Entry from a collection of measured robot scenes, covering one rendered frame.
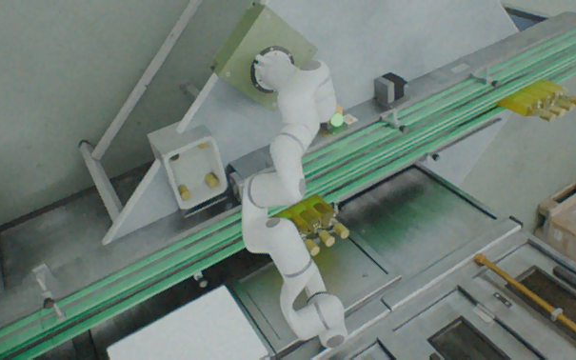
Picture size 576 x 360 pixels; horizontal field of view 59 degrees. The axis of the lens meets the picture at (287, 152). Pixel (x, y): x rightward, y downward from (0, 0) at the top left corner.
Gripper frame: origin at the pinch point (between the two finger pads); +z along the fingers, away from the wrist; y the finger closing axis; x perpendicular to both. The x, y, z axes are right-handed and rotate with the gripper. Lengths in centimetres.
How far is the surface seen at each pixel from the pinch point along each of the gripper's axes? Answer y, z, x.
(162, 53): 39, 95, 25
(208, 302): -11.7, 7.9, 31.9
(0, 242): -13, 75, 110
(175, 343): -11.4, -3.6, 43.6
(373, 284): -12.1, -6.1, -19.7
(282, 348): -11.5, -17.3, 13.6
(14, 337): 6, 3, 84
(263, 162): 15.5, 35.6, 1.3
